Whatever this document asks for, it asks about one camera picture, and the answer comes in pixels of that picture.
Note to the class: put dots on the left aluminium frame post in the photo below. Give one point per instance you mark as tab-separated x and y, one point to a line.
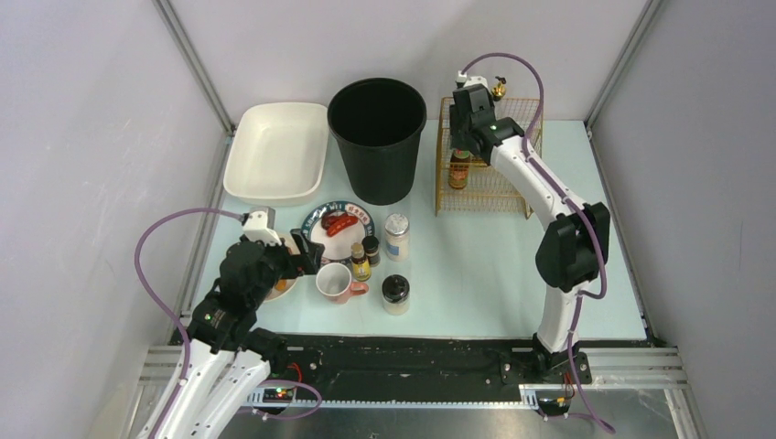
180	36

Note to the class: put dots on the black plastic bucket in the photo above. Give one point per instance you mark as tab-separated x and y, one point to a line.
377	124

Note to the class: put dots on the green rimmed white plate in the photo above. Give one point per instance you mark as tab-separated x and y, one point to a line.
337	248

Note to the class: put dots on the white rectangular basin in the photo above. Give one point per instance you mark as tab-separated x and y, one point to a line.
278	154

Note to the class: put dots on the black lid spice jar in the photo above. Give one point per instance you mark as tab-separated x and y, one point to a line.
395	290

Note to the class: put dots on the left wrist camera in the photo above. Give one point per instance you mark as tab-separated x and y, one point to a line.
258	226

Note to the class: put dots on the red sausage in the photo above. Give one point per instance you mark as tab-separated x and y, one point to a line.
342	224

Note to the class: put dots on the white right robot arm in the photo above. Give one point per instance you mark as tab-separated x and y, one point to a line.
574	249

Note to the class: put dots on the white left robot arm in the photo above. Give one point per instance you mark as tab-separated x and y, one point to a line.
225	354

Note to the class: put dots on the cream round plate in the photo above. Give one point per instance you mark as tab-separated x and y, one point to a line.
292	249

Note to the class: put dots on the pink white mug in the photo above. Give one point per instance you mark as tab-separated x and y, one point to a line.
336	283

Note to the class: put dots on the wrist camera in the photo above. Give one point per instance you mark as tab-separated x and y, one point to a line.
258	226
464	80

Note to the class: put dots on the black cap small bottle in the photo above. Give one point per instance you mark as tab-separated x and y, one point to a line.
371	246

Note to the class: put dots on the right aluminium frame post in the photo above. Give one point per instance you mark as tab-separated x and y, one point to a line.
643	24

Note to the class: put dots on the clear glass oil bottle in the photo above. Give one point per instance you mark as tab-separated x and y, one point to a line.
499	90

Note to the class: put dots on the dark red octopus tentacle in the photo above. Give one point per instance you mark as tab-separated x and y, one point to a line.
330	218

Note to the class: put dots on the yellow label small bottle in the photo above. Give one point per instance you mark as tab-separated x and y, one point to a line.
359	263

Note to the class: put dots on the silver lid pepper jar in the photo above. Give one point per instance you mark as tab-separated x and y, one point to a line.
396	236

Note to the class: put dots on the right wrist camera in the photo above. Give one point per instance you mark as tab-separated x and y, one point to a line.
464	80

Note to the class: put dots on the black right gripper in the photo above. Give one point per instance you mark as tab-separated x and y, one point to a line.
463	134

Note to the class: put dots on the gold wire rack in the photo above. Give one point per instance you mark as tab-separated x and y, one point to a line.
486	191

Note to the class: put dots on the aluminium frame post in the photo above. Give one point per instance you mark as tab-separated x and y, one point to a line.
180	36
643	24

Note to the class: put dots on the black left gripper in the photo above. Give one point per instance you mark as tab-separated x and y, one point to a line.
300	257

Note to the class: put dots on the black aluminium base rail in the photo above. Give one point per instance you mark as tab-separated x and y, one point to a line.
427	372

